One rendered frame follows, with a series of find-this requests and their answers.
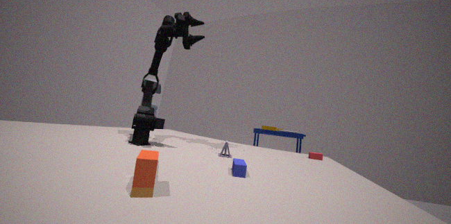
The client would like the blue cube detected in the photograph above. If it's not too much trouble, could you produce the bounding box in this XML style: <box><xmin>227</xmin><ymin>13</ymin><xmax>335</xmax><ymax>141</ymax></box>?
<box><xmin>232</xmin><ymin>158</ymin><xmax>247</xmax><ymax>178</ymax></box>

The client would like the red rectangular block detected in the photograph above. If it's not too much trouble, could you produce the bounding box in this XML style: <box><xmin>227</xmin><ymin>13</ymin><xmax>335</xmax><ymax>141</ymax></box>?
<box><xmin>308</xmin><ymin>152</ymin><xmax>323</xmax><ymax>161</ymax></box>

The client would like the orange bar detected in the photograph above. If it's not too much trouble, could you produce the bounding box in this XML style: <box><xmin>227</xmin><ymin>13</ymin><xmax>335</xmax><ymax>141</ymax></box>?
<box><xmin>131</xmin><ymin>150</ymin><xmax>159</xmax><ymax>198</ymax></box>

